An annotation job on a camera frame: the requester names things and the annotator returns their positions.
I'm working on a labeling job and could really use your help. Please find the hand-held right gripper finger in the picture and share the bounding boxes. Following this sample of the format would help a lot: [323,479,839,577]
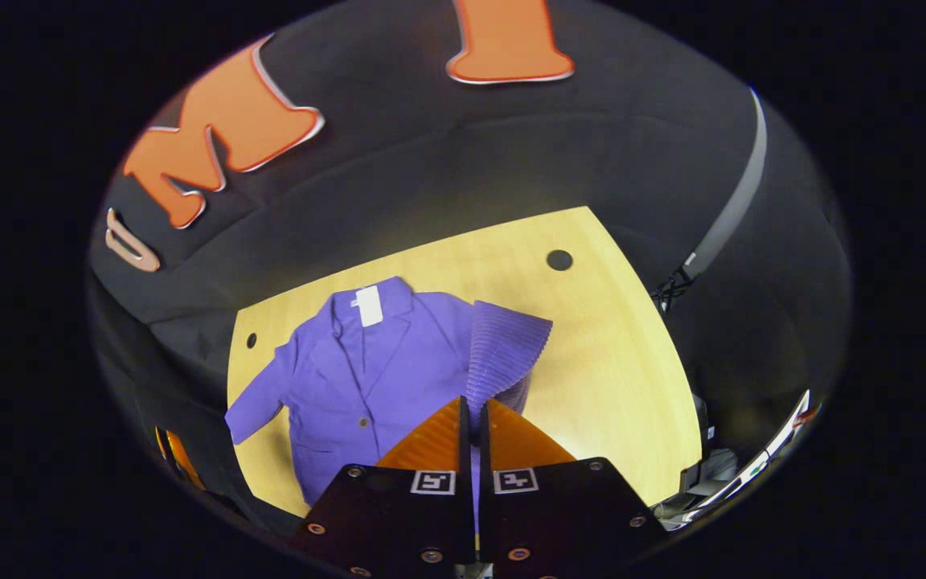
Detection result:
[290,396,477,579]
[477,398,669,579]

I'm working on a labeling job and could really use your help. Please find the purple jacket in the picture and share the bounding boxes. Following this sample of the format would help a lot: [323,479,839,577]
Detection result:
[224,276,554,524]

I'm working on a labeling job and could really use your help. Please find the black cloth clamp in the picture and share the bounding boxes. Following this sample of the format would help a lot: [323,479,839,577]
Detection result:
[653,268,699,314]

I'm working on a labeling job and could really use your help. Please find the black backdrop cloth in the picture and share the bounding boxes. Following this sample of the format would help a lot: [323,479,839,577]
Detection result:
[85,0,854,532]

